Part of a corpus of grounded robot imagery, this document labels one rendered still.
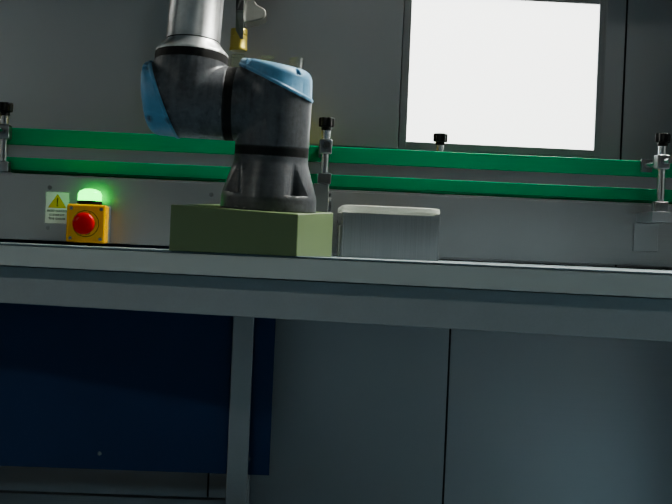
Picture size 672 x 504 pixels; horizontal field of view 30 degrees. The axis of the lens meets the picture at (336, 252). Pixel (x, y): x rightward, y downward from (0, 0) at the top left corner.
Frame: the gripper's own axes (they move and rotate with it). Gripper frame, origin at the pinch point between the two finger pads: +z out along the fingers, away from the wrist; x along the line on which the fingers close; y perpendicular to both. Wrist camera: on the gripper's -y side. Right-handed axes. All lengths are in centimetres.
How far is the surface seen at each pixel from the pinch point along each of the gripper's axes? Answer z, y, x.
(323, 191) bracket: 31.4, 18.0, -15.2
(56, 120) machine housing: 17.6, -38.3, 14.6
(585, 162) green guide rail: 23, 70, -3
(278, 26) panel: -3.9, 7.5, 12.3
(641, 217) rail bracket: 33, 80, -9
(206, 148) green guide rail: 24.2, -4.3, -13.6
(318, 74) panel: 5.7, 16.3, 12.4
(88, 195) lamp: 34.2, -24.7, -21.4
